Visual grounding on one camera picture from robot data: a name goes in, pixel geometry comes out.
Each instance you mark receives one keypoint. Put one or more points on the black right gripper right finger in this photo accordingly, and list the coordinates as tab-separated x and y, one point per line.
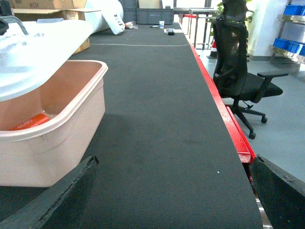
282	195

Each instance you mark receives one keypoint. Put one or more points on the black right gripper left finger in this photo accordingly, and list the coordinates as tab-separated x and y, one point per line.
62	205

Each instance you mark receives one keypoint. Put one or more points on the orange cylindrical capacitor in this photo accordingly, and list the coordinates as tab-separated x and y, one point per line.
31	122

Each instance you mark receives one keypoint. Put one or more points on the white box lid grey handle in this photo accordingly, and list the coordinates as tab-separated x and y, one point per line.
28	60

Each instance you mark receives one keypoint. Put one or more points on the pink plastic storage box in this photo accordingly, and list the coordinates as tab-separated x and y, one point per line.
73	100

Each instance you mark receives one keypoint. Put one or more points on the brown cardboard box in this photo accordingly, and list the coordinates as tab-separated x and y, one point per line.
69	10

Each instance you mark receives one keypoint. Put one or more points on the dark grey table mat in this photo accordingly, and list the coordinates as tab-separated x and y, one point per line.
166	159

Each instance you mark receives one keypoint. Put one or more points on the stainless steel shelf rack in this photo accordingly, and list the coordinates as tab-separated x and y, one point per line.
278	57

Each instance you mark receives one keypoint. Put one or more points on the blue plastic bin row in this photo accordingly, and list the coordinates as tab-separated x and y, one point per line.
290	41

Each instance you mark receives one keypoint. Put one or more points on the red white traffic cone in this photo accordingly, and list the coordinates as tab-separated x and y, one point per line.
213	52

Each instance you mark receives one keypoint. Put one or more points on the black office chair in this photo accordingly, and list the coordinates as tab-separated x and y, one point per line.
232	80

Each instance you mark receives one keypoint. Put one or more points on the green potted plant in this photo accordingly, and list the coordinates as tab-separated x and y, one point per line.
230	20

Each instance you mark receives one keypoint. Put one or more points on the white paper cup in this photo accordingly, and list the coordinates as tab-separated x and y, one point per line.
161	24

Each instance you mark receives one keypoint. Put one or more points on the white foam roll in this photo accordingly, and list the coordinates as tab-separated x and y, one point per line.
108	14

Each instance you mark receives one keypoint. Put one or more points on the grey metal cabinet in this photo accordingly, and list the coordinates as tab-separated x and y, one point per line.
147	12

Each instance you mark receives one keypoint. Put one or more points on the red metal table frame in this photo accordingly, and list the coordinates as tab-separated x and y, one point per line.
243	148

